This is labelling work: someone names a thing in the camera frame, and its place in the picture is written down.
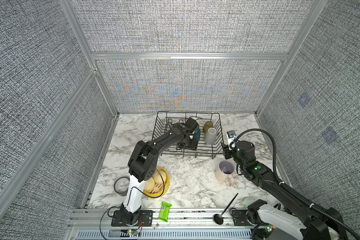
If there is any steamed bun right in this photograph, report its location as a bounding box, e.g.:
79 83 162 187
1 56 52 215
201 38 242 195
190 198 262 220
153 170 167 185

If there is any dark green mug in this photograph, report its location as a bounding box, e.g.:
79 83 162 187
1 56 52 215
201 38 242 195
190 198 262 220
193 128 201 144

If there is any small circuit board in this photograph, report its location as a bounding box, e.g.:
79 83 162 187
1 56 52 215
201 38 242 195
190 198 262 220
261 226 274 239

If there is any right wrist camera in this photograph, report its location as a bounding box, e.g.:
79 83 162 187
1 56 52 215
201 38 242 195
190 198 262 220
227 130 237 149

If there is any black wire dish rack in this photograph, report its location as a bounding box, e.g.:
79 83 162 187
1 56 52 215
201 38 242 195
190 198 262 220
151 110 226 159

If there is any grey mug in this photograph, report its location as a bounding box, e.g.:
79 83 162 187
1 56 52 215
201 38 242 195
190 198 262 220
204 128 218 145

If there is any pink iridescent mug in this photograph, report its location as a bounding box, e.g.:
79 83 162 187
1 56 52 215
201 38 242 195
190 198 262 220
215 160 236 186

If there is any aluminium front rail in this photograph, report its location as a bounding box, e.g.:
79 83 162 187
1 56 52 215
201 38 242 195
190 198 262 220
64 208 254 240

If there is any black corrugated cable conduit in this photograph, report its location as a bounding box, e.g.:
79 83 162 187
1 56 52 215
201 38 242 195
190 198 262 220
233 128 360 240

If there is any steamed bun left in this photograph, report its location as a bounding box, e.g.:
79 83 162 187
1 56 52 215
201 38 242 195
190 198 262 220
144 178 156 193

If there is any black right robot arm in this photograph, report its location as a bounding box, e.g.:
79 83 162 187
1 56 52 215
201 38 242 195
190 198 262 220
221 141 348 240

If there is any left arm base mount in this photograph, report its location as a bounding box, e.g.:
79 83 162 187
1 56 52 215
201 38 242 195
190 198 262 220
111 209 154 228

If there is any steamed bun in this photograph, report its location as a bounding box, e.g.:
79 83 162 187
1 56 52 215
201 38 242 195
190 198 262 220
153 170 167 185
144 178 156 193

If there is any black ladle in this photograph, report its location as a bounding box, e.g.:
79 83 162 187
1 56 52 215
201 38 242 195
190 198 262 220
213 193 238 225

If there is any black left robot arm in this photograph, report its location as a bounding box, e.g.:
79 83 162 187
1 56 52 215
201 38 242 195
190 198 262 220
120 117 199 225

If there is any grey tape roll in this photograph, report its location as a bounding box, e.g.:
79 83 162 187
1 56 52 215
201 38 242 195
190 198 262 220
113 177 130 197

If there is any green snack packet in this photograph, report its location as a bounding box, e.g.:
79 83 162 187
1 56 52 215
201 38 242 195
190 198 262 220
157 202 172 222

